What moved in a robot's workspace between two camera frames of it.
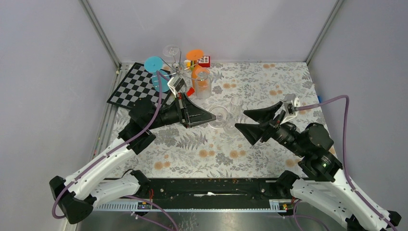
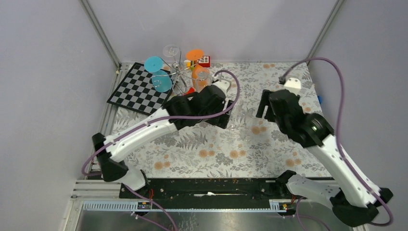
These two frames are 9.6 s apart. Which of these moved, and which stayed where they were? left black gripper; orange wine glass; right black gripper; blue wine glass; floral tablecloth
Moved: right black gripper; left black gripper
Stayed: floral tablecloth; orange wine glass; blue wine glass
